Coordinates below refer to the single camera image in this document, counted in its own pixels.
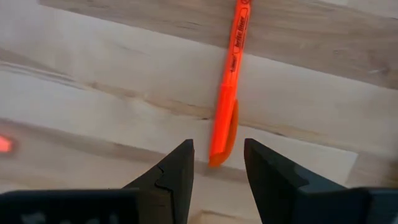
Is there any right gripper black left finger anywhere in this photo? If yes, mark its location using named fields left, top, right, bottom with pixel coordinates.
left=123, top=139, right=195, bottom=224

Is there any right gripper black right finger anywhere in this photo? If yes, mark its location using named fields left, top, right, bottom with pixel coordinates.
left=244, top=138, right=346, bottom=224

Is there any orange highlighter pen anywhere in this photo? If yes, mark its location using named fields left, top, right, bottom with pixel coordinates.
left=207, top=0, right=252, bottom=169

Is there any pink rubber eraser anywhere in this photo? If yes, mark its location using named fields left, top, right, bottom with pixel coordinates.
left=0, top=134, right=15, bottom=154

